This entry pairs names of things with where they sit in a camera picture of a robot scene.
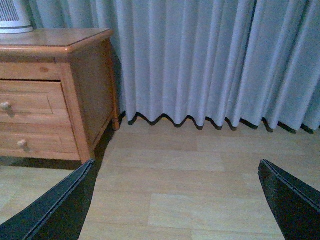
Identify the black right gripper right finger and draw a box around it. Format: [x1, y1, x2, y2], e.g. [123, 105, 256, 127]
[258, 159, 320, 240]

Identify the wooden nightstand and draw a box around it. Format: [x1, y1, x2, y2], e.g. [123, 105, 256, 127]
[0, 28, 120, 163]

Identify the white cylindrical air purifier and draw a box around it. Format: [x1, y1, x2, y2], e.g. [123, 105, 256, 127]
[0, 0, 34, 34]

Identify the grey curtain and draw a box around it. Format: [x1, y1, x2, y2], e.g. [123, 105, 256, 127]
[28, 0, 320, 131]

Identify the wooden drawer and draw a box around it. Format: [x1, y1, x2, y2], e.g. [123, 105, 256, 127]
[0, 80, 70, 126]
[0, 123, 80, 161]

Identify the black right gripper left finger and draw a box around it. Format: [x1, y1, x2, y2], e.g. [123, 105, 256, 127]
[0, 159, 96, 240]

